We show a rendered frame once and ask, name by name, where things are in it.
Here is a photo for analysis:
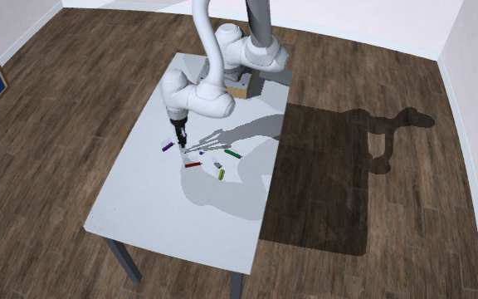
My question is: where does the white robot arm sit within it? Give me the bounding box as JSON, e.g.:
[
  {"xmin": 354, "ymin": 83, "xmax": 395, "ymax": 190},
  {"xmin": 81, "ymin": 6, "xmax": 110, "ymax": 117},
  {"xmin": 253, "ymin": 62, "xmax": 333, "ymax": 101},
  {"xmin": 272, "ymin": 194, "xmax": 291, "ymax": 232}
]
[{"xmin": 162, "ymin": 0, "xmax": 289, "ymax": 120}]

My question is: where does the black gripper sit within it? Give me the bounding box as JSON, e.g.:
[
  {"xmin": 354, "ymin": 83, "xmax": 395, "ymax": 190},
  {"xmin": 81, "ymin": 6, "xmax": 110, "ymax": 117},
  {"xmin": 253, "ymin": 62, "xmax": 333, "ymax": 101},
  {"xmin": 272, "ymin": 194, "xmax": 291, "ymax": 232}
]
[{"xmin": 169, "ymin": 117, "xmax": 188, "ymax": 153}]

